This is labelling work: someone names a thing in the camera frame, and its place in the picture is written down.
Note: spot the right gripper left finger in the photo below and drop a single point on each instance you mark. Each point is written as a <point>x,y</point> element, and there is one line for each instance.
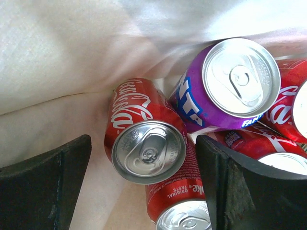
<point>40,193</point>

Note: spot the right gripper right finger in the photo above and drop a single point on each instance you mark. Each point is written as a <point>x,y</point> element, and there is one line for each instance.
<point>245,194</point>

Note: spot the red cola can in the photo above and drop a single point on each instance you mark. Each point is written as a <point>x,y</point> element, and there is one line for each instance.
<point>145,138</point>
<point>263,144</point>
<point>179,203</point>
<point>288,115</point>

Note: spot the red cola can front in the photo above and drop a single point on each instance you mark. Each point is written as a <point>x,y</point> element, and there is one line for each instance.
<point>179,203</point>

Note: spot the purple Fanta can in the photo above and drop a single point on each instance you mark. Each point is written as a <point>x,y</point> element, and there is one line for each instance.
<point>227,86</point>

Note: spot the cream canvas tote bag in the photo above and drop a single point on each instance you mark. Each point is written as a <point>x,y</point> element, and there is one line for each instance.
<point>61,59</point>

